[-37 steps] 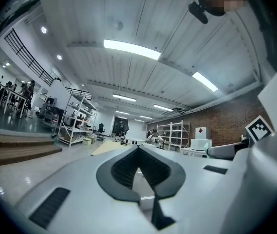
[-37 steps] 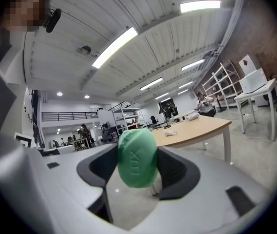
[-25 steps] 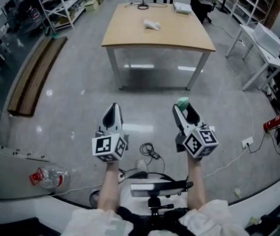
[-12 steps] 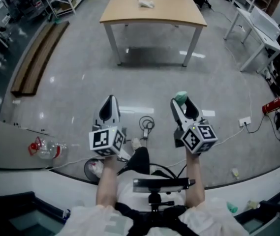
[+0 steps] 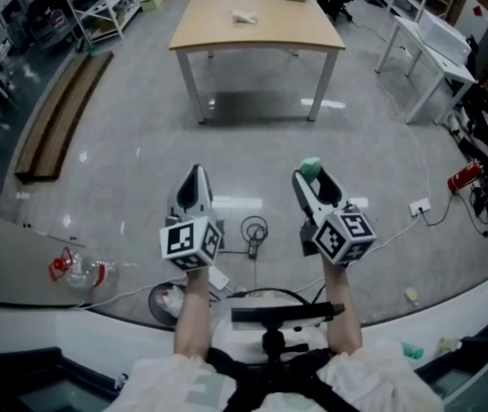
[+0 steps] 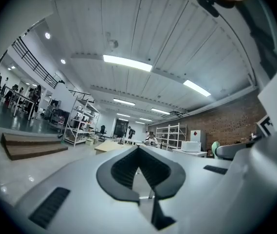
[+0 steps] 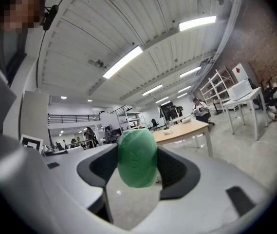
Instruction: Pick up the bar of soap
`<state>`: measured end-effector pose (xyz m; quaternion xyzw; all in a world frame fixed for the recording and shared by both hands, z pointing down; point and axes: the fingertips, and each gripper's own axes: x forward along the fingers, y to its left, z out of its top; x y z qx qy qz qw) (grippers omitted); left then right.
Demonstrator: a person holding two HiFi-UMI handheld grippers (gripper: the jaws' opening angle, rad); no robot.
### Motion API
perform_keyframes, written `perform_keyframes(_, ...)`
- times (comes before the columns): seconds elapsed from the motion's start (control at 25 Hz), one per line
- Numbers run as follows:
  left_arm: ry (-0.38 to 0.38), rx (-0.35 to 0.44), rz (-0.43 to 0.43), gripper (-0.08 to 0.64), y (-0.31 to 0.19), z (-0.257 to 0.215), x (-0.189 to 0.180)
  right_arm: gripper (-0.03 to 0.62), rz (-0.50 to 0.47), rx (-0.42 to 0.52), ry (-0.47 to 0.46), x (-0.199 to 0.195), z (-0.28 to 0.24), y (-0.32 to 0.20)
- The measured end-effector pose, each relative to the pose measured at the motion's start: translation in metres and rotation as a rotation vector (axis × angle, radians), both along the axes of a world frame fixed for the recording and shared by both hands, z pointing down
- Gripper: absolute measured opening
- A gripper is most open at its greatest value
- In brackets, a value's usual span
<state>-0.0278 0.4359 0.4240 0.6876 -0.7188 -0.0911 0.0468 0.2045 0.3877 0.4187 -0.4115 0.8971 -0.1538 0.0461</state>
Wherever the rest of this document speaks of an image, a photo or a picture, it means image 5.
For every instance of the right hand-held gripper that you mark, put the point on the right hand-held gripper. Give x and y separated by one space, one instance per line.
342 236

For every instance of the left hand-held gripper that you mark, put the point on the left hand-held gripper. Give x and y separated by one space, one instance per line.
183 240

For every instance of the small green object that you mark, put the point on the small green object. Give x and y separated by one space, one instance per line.
310 169

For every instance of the white soap dish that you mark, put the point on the white soap dish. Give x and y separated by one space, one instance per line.
243 16

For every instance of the person's right forearm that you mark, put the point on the person's right forearm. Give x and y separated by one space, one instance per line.
342 311

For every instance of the person's left forearm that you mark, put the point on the person's left forearm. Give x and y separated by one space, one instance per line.
194 316

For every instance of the white flat adapter box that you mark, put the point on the white flat adapter box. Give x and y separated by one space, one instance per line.
218 280

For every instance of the white power strip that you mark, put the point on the white power strip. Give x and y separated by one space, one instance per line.
420 207

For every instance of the white plastic bag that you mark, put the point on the white plastic bag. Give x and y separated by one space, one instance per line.
172 301

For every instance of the black mesh waste bin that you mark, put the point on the black mesh waste bin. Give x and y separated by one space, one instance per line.
158 305

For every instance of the clear plastic water jug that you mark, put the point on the clear plastic water jug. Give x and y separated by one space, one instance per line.
65 264
98 275

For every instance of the small yellowish bottle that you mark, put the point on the small yellowish bottle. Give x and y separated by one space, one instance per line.
411 295

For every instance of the red fire extinguisher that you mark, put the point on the red fire extinguisher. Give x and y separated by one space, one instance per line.
464 177

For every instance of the wooden floor planks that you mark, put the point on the wooden floor planks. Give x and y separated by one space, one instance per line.
63 114

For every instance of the pile of black bags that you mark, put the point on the pile of black bags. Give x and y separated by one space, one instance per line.
483 118

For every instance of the green plastic bottle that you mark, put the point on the green plastic bottle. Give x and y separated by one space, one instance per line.
413 350

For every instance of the white side table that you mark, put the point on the white side table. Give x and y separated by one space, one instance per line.
436 54

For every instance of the light wooden table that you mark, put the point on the light wooden table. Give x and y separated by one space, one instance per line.
260 24

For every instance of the grey cabinet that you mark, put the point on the grey cabinet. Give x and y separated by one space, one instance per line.
12 256

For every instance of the person's white shirt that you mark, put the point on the person's white shirt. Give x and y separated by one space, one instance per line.
162 384

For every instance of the cardboard box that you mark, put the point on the cardboard box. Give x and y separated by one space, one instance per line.
152 1

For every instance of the white box appliance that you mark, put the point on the white box appliance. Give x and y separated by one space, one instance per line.
443 34

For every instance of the white stocked shelf rack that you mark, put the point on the white stocked shelf rack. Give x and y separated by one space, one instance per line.
106 2

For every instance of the white board with red mark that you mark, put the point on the white board with red mark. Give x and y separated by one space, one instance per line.
475 19

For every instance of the black equipment cart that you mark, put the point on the black equipment cart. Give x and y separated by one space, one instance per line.
33 19

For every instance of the black chest camera mount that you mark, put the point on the black chest camera mount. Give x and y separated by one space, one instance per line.
282 313

